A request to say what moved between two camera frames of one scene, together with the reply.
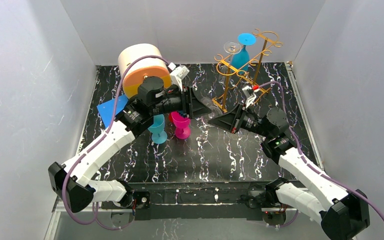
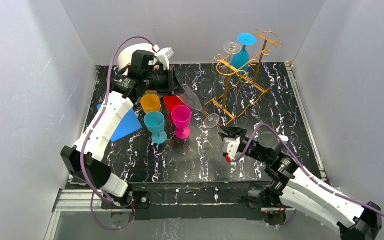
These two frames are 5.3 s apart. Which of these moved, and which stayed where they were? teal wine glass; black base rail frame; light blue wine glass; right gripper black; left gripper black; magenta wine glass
Moved: right gripper black; left gripper black
Stayed: teal wine glass; light blue wine glass; magenta wine glass; black base rail frame
